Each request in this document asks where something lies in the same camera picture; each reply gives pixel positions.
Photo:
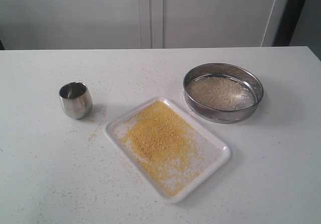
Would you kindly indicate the grain mixture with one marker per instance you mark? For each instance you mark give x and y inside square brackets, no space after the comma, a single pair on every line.
[220,93]

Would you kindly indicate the yellow millet grains on tray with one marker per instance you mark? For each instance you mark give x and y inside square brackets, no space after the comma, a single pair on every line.
[163,145]

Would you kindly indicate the round steel mesh sieve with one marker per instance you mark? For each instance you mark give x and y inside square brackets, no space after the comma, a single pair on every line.
[235,73]

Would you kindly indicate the white cabinet with doors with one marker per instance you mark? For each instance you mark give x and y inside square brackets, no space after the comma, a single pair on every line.
[126,24]

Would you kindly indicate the white plastic tray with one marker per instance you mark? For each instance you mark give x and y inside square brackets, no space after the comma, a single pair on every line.
[215,153]

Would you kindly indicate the stainless steel cup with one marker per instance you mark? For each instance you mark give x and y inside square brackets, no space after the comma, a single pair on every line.
[75,99]

